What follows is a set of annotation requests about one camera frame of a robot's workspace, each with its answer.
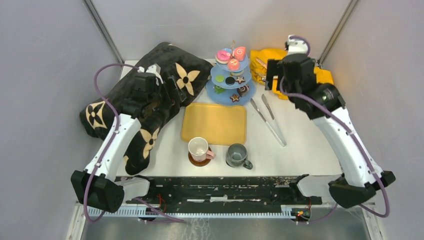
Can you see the salmon swirl cake slice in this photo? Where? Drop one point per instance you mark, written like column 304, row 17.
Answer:
column 239, row 53

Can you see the black sandwich cookie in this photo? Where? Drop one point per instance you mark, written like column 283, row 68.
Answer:
column 229, row 81

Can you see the brown round coaster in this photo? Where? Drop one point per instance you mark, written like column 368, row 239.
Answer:
column 198, row 163

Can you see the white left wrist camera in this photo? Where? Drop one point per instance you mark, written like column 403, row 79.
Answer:
column 153, row 69

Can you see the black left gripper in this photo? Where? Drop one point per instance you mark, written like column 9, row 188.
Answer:
column 176, row 93

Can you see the star cookie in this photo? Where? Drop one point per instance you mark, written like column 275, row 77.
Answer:
column 240, row 80
column 234, row 98

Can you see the blue three-tier cake stand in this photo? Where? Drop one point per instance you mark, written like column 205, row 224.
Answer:
column 221, row 69

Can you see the pink mug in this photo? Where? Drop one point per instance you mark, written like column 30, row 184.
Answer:
column 198, row 148

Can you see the green macaron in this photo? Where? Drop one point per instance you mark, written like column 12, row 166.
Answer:
column 219, row 78

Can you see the grey mug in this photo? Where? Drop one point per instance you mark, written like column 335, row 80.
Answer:
column 237, row 157

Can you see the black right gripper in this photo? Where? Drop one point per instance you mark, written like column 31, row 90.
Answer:
column 274, row 67

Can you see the chocolate swirl roll cake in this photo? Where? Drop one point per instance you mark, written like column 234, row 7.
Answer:
column 243, row 90

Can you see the black floral plush pillow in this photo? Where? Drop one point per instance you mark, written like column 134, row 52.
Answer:
column 191, row 74

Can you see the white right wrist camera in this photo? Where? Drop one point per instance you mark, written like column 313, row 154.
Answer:
column 297, row 45

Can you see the yellow garment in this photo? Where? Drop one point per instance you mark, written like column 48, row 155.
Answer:
column 261, row 59

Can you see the pink frosted donut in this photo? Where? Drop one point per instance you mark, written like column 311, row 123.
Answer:
column 223, row 57

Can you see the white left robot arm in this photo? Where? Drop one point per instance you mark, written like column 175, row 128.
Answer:
column 96, row 185

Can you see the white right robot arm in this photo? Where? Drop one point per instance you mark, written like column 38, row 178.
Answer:
column 326, row 108

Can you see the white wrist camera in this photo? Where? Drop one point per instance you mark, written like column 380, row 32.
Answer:
column 153, row 69
column 297, row 45

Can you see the green swirl roll cake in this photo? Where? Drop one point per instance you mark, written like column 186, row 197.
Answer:
column 218, row 89

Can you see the pink round candy cake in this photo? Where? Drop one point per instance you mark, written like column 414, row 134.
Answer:
column 233, row 65

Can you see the yellow serving tray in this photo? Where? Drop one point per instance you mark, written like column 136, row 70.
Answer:
column 218, row 124

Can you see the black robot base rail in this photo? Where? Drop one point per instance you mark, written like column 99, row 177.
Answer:
column 226, row 195

